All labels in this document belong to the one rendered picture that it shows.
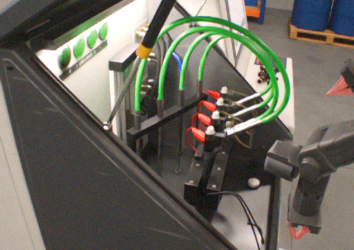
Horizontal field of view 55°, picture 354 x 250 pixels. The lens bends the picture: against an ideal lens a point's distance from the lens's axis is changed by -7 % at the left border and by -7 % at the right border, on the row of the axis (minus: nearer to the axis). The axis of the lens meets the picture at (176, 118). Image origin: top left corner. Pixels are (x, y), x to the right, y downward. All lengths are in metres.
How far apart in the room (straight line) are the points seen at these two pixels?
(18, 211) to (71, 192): 0.19
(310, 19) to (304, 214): 4.99
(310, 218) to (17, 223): 0.65
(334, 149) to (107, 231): 0.46
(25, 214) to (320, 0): 5.16
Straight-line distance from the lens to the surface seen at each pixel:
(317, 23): 5.66
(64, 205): 0.76
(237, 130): 0.92
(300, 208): 0.74
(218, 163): 1.08
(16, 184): 0.80
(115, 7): 0.88
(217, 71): 1.20
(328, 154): 0.61
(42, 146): 0.68
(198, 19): 0.82
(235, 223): 1.12
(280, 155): 0.69
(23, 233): 0.93
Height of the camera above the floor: 1.65
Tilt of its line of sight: 32 degrees down
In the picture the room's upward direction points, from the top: 2 degrees clockwise
